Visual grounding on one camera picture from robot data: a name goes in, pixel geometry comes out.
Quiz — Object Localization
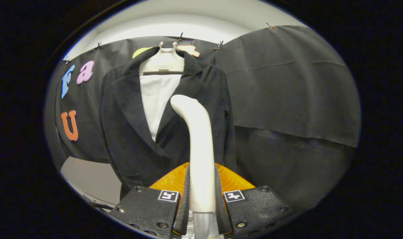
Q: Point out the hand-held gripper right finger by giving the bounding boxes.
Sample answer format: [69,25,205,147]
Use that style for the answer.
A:
[215,163,296,239]

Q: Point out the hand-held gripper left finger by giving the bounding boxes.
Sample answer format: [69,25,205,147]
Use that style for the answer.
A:
[108,162,191,239]

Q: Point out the black jacket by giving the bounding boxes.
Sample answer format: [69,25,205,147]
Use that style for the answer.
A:
[99,46,237,199]

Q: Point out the white garment steamer head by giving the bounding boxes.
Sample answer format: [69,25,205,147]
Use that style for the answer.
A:
[170,95,216,213]

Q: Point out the grey cabinet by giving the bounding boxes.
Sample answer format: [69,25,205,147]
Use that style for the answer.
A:
[60,157,122,208]

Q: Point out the white plastic hanger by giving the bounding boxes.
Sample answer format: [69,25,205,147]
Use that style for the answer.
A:
[139,41,185,75]

